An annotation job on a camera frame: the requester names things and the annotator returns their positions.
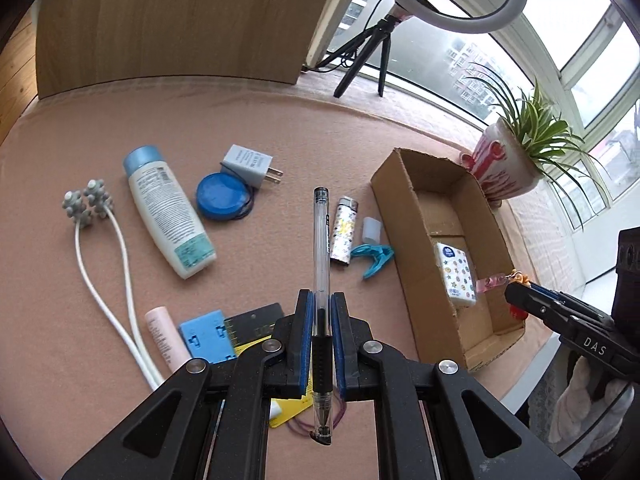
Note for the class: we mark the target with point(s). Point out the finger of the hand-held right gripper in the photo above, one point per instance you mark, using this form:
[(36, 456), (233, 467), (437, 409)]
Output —
[(550, 294), (540, 310)]

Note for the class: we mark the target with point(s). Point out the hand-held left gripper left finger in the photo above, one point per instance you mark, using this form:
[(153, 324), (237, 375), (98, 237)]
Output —
[(307, 340)]

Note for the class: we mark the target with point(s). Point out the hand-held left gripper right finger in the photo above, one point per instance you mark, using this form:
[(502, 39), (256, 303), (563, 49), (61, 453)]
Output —
[(340, 340)]

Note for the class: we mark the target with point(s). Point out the black and yellow card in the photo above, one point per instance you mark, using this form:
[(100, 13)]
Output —
[(250, 325)]

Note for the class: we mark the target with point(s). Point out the clear black gel pen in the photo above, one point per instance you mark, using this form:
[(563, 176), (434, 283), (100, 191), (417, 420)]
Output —
[(322, 260)]

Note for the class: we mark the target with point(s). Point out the teal plastic clip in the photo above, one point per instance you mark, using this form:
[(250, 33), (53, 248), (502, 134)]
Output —
[(372, 252)]

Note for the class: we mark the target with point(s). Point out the blue plastic block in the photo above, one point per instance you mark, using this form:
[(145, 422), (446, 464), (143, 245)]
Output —
[(205, 335)]

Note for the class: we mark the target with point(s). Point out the patterned silver lighter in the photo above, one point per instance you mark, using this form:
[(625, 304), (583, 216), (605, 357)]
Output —
[(342, 230)]

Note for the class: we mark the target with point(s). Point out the white translucent cap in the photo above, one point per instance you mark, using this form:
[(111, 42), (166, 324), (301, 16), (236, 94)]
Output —
[(371, 230)]

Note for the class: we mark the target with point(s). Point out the cardboard box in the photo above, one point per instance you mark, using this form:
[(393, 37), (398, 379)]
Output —
[(415, 240)]

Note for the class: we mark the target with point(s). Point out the pink tube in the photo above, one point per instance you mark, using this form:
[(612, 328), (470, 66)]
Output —
[(165, 335)]

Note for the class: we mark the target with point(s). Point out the blue round lid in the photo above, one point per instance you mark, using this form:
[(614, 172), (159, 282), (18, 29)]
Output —
[(220, 197)]

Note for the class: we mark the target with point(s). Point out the grey-white charger adapter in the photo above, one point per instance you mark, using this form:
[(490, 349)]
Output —
[(245, 162)]

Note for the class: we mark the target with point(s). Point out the white bottle with blue cap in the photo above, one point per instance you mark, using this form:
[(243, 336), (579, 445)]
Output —
[(165, 205)]

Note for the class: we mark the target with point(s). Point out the white roller massager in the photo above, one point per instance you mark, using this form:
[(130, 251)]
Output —
[(97, 197)]

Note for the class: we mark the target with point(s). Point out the person's right hand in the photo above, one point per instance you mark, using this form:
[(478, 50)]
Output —
[(575, 410)]

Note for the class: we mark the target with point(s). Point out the patterned white tissue pack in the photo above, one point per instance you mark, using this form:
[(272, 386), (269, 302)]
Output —
[(457, 275)]

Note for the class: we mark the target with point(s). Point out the red and white plant pot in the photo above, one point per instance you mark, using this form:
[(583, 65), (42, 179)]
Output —
[(500, 165)]

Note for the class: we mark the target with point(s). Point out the green spider plant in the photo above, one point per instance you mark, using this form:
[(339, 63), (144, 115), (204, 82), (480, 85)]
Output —
[(537, 125)]

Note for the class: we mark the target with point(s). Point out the pink felt table mat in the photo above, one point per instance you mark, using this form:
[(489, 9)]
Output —
[(250, 125)]

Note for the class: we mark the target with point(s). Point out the wooden board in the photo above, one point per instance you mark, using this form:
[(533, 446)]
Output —
[(175, 20)]

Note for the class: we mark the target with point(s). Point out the white window frame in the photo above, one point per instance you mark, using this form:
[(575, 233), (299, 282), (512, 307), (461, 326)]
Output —
[(550, 60)]

